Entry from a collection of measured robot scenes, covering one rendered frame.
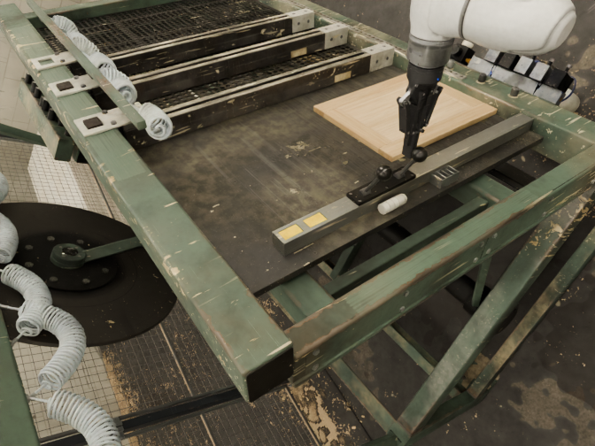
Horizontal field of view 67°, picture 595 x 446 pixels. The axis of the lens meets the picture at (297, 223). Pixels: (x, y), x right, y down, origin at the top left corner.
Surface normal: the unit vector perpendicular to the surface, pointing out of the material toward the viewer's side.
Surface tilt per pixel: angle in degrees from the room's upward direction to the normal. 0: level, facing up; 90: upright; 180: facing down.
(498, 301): 0
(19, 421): 90
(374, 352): 0
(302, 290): 60
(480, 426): 0
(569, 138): 30
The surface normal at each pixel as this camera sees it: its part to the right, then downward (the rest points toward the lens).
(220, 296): 0.00, -0.74
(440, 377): -0.70, -0.04
